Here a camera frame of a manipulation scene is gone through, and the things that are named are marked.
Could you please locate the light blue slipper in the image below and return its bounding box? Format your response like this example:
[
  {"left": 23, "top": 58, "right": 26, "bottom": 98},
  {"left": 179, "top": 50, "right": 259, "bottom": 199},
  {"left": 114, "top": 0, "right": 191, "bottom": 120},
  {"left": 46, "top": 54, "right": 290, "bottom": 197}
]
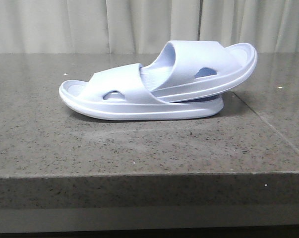
[
  {"left": 140, "top": 40, "right": 257, "bottom": 102},
  {"left": 59, "top": 63, "right": 224, "bottom": 120}
]

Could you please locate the grey-white curtain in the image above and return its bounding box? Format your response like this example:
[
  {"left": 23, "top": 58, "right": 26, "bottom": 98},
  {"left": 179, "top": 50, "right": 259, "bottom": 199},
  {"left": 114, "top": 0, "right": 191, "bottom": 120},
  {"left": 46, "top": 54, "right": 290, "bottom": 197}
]
[{"left": 0, "top": 0, "right": 299, "bottom": 54}]

